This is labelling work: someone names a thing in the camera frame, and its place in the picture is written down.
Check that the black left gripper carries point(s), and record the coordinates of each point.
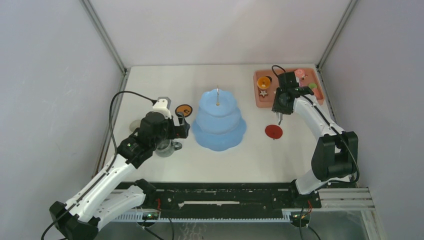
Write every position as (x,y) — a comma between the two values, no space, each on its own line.
(178,132)

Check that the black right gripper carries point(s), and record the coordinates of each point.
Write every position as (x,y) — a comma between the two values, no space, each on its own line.
(276,107)

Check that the orange round jelly cake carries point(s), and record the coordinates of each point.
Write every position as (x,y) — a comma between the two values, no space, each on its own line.
(263,83)

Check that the blue three-tier cake stand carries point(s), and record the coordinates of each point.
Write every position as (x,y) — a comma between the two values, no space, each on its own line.
(218,124)

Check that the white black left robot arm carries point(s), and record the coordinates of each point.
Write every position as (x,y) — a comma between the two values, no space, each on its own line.
(82,216)

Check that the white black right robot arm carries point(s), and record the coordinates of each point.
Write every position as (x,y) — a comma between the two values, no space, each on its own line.
(336,152)

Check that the orange round coaster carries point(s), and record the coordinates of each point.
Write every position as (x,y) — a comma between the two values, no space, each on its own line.
(184,109)

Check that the light pink swirl roll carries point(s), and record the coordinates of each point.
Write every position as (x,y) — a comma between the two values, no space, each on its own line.
(300,73)

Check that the green macaron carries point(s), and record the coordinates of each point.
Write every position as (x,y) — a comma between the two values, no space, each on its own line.
(312,86)

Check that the white star cookie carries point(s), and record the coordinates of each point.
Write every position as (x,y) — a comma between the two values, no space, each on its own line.
(263,93)

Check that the pink rectangular tray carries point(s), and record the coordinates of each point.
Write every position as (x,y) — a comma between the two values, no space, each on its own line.
(267,102)

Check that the dark green glazed mug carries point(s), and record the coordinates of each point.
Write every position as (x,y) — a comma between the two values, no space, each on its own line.
(167,147)

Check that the pink cake slice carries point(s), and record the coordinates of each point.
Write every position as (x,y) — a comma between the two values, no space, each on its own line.
(317,93)

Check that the red round coaster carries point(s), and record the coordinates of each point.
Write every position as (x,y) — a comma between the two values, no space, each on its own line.
(273,131)

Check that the white speckled mug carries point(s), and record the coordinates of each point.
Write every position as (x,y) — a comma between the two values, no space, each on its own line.
(134,125)

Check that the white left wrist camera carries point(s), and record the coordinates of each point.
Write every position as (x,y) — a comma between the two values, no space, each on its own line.
(162,106)

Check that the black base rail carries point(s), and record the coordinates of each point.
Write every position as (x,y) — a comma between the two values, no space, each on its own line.
(227,201)

